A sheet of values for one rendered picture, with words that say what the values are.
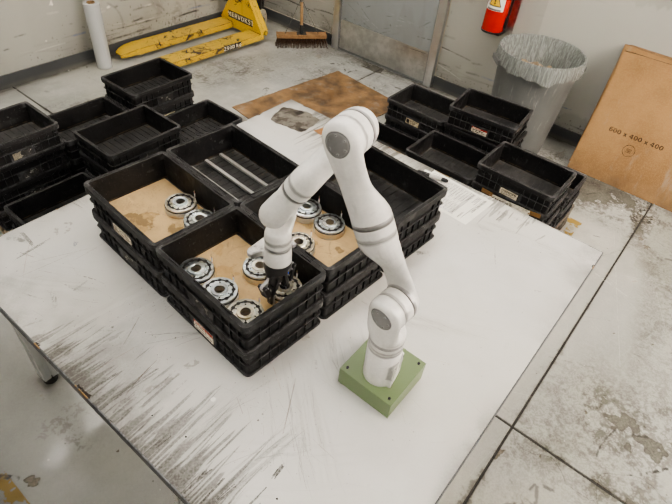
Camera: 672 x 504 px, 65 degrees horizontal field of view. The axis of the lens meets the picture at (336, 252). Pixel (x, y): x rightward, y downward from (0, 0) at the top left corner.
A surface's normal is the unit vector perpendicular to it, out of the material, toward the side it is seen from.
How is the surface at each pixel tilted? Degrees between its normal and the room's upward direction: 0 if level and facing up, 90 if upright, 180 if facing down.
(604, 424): 0
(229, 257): 0
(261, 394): 0
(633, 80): 81
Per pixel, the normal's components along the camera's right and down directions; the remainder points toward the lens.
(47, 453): 0.08, -0.72
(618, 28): -0.63, 0.49
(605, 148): -0.58, 0.30
